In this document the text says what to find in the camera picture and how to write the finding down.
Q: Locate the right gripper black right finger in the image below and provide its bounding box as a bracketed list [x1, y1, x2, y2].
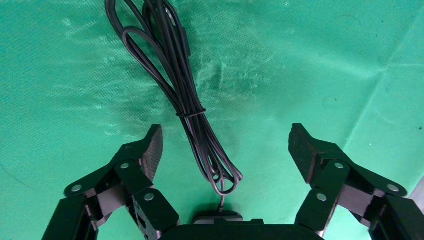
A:
[288, 123, 424, 240]

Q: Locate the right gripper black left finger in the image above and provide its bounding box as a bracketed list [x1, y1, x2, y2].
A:
[41, 124, 181, 240]

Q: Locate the black mouse cable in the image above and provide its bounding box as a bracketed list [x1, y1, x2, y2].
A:
[105, 0, 244, 213]

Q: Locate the green table cloth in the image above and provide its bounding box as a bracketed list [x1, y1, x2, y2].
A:
[0, 0, 424, 240]

